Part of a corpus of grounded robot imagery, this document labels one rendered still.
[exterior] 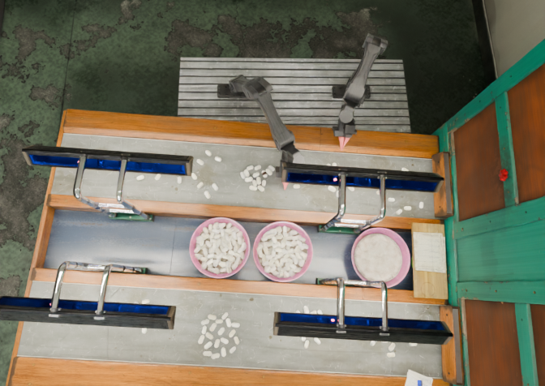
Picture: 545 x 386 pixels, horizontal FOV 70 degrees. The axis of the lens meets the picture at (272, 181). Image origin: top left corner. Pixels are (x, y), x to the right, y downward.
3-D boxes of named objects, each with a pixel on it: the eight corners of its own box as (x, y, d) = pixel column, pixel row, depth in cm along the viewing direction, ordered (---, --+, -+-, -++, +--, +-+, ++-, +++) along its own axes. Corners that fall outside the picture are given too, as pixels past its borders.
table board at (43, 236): (77, 122, 204) (63, 109, 189) (82, 123, 204) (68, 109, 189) (26, 378, 173) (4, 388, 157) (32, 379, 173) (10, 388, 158)
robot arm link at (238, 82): (244, 85, 196) (266, 91, 167) (233, 92, 195) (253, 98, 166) (238, 74, 193) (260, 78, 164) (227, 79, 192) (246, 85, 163)
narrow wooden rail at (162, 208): (59, 199, 186) (47, 193, 176) (433, 223, 192) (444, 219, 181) (57, 210, 185) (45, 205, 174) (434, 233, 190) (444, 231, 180)
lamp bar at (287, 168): (281, 163, 156) (283, 157, 149) (435, 173, 157) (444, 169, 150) (281, 182, 153) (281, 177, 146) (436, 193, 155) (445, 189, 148)
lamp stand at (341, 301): (315, 277, 180) (335, 276, 137) (358, 280, 181) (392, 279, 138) (315, 321, 176) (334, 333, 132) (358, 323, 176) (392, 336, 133)
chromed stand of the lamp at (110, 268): (103, 264, 177) (55, 259, 134) (148, 268, 178) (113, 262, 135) (96, 308, 173) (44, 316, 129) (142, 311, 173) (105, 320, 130)
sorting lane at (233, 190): (65, 135, 188) (62, 133, 186) (436, 160, 193) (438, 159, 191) (52, 195, 180) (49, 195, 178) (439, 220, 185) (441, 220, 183)
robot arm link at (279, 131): (297, 140, 169) (267, 75, 159) (279, 151, 168) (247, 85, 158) (287, 137, 181) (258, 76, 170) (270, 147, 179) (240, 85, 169)
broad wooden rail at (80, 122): (82, 123, 204) (66, 107, 186) (423, 147, 210) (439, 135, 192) (78, 144, 201) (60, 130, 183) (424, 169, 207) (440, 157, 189)
